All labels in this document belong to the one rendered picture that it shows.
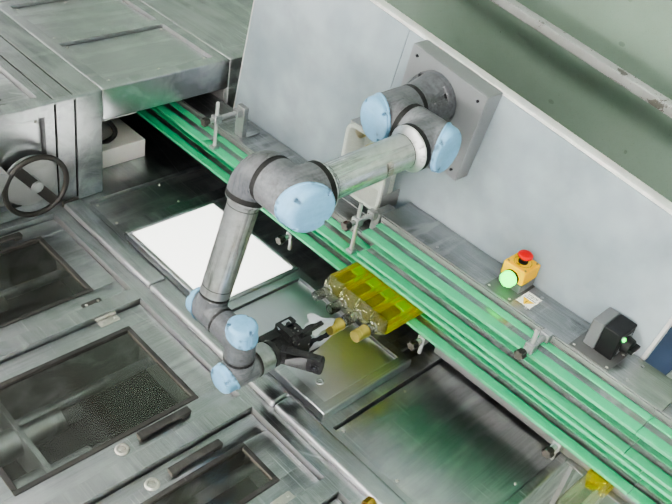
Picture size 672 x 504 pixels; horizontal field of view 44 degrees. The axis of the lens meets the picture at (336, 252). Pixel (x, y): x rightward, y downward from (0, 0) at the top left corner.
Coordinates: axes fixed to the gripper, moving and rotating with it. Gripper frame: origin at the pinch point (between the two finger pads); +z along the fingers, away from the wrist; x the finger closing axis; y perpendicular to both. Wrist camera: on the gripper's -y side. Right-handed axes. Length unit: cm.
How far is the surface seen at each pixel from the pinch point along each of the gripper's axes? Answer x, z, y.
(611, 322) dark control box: -23, 38, -53
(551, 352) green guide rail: -13, 28, -46
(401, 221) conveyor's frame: -15.5, 33.7, 9.9
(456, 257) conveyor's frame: -15.2, 34.6, -9.8
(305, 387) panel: 12.1, -10.7, -3.9
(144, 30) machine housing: -23, 32, 134
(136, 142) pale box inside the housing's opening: 7, 15, 114
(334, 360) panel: 12.8, 2.9, -0.7
